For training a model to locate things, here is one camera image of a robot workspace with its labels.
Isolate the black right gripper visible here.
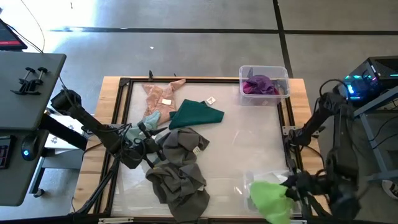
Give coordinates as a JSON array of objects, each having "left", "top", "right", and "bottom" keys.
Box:
[{"left": 279, "top": 172, "right": 317, "bottom": 202}]

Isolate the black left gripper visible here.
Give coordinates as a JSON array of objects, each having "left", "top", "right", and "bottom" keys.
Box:
[{"left": 136, "top": 121, "right": 169, "bottom": 162}]

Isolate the light blue towel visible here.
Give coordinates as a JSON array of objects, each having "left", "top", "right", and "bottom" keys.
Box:
[{"left": 126, "top": 110, "right": 162, "bottom": 142}]

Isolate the lime green towel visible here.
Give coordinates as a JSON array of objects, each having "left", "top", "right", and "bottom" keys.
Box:
[{"left": 249, "top": 180, "right": 295, "bottom": 224}]

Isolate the peach towel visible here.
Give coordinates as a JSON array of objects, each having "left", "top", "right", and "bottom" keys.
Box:
[{"left": 142, "top": 78, "right": 187, "bottom": 125}]

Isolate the dark green towel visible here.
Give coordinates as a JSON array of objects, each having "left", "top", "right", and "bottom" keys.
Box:
[{"left": 169, "top": 96, "right": 225, "bottom": 131}]

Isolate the olive grey towel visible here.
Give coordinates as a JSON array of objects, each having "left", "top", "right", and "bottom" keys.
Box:
[{"left": 145, "top": 163, "right": 211, "bottom": 223}]

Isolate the magenta towel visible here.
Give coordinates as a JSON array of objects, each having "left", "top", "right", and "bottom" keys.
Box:
[{"left": 242, "top": 80, "right": 280, "bottom": 96}]

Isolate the purple towel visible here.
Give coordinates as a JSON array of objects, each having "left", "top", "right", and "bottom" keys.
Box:
[{"left": 245, "top": 74, "right": 280, "bottom": 95}]

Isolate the clear plastic bin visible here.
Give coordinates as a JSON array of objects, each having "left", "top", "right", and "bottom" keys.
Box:
[
  {"left": 238, "top": 65, "right": 291, "bottom": 107},
  {"left": 243, "top": 169, "right": 303, "bottom": 218}
]

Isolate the white printed box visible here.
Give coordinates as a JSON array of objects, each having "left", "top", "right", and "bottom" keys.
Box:
[{"left": 43, "top": 107, "right": 94, "bottom": 151}]

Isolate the blue-grey metal cart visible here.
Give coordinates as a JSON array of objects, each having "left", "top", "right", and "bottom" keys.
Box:
[{"left": 353, "top": 85, "right": 398, "bottom": 183}]

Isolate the grey desk base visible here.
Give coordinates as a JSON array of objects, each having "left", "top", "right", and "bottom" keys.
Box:
[{"left": 29, "top": 149, "right": 83, "bottom": 199}]

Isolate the white rounded object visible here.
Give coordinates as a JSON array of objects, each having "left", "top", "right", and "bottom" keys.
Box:
[{"left": 381, "top": 179, "right": 398, "bottom": 200}]

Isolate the black mouse with blue light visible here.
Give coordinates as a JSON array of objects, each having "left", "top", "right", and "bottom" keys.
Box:
[{"left": 21, "top": 133, "right": 40, "bottom": 162}]

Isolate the black screw clamp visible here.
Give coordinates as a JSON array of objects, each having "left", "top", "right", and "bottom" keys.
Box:
[
  {"left": 11, "top": 67, "right": 37, "bottom": 96},
  {"left": 23, "top": 67, "right": 50, "bottom": 96}
]

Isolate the grey desk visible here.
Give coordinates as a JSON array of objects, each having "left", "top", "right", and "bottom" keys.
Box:
[{"left": 0, "top": 51, "right": 67, "bottom": 208}]

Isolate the black computer case with lights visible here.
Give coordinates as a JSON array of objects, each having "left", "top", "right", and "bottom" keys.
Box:
[{"left": 343, "top": 55, "right": 398, "bottom": 103}]

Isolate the black keyboard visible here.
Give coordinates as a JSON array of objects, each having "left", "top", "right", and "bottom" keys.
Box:
[{"left": 0, "top": 135, "right": 16, "bottom": 170}]

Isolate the black monitor with red stripe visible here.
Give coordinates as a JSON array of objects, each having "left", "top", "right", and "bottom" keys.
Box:
[{"left": 0, "top": 18, "right": 28, "bottom": 52}]

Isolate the black diagonal frame strut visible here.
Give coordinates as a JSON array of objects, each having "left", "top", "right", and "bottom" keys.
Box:
[{"left": 74, "top": 154, "right": 122, "bottom": 216}]

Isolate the black aluminium table frame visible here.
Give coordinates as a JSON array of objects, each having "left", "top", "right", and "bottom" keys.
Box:
[{"left": 93, "top": 76, "right": 308, "bottom": 224}]

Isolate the black cable bundle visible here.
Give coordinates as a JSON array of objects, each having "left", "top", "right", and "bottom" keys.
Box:
[{"left": 368, "top": 114, "right": 398, "bottom": 150}]

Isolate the thin black floor cable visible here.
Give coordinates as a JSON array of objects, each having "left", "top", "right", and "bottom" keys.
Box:
[{"left": 20, "top": 0, "right": 46, "bottom": 54}]

